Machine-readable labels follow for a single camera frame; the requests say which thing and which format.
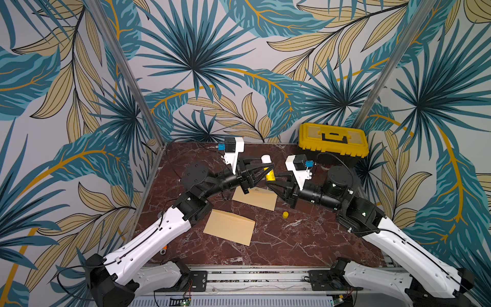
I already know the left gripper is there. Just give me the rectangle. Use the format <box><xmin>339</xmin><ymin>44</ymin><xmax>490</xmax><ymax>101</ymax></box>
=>
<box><xmin>203</xmin><ymin>155</ymin><xmax>276</xmax><ymax>199</ymax></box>

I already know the yellow glue stick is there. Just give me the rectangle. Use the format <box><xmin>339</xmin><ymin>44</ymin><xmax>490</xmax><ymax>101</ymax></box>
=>
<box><xmin>261</xmin><ymin>154</ymin><xmax>276</xmax><ymax>182</ymax></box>

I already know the manila envelope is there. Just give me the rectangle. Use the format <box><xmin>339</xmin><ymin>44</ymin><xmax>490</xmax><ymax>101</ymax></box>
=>
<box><xmin>203</xmin><ymin>209</ymin><xmax>256</xmax><ymax>246</ymax></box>
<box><xmin>232</xmin><ymin>187</ymin><xmax>277</xmax><ymax>211</ymax></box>

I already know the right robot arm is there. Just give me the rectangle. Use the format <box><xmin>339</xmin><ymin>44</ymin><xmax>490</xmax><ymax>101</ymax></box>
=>
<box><xmin>267</xmin><ymin>166</ymin><xmax>474</xmax><ymax>306</ymax></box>

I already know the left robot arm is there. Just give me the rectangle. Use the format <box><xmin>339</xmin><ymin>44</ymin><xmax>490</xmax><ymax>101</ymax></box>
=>
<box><xmin>84</xmin><ymin>155</ymin><xmax>274</xmax><ymax>306</ymax></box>

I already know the yellow black toolbox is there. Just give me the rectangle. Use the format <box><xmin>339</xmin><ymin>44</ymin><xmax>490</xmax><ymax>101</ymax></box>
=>
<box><xmin>297</xmin><ymin>123</ymin><xmax>370</xmax><ymax>167</ymax></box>

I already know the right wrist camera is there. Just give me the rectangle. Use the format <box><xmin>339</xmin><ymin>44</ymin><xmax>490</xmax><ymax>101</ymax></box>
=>
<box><xmin>285</xmin><ymin>154</ymin><xmax>315</xmax><ymax>190</ymax></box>

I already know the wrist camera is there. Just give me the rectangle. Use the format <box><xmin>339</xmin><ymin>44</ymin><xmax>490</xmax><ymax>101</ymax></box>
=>
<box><xmin>285</xmin><ymin>154</ymin><xmax>315</xmax><ymax>190</ymax></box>
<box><xmin>218</xmin><ymin>137</ymin><xmax>245</xmax><ymax>175</ymax></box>

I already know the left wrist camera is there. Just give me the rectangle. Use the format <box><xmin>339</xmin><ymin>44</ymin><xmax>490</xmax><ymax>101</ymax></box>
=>
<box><xmin>218</xmin><ymin>137</ymin><xmax>245</xmax><ymax>175</ymax></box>

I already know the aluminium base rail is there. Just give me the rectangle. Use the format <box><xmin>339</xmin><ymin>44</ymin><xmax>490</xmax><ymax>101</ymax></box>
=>
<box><xmin>90</xmin><ymin>264</ymin><xmax>427</xmax><ymax>307</ymax></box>

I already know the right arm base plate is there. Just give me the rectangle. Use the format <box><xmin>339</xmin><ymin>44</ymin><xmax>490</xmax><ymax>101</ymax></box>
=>
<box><xmin>308</xmin><ymin>269</ymin><xmax>363</xmax><ymax>292</ymax></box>

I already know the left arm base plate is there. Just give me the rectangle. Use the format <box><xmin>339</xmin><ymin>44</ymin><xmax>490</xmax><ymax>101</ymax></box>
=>
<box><xmin>167</xmin><ymin>271</ymin><xmax>208</xmax><ymax>293</ymax></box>

